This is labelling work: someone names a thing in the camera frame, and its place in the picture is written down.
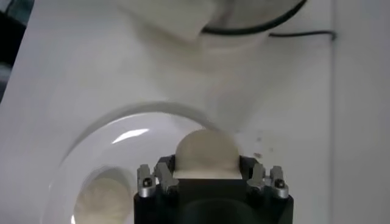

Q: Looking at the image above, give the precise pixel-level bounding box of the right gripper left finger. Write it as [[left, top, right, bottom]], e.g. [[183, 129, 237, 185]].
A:
[[136, 155, 180, 198]]

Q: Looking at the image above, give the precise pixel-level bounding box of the cream electric cooker pot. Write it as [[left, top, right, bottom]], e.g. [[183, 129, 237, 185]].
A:
[[115, 0, 308, 77]]

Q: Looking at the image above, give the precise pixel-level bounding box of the black cooker power cord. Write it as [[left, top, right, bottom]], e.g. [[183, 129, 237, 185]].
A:
[[268, 30, 336, 41]]

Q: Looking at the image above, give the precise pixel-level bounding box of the stainless steel steamer basket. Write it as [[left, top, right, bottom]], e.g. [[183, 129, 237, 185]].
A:
[[213, 0, 307, 31]]

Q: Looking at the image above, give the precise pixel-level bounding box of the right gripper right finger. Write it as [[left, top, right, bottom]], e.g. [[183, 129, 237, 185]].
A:
[[239, 155, 289, 199]]

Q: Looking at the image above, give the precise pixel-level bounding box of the white round plate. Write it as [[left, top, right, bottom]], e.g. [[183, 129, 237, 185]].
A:
[[39, 102, 241, 224]]

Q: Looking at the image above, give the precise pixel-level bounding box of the white steamed baozi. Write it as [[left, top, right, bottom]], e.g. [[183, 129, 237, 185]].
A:
[[174, 129, 241, 180], [73, 176, 135, 224]]

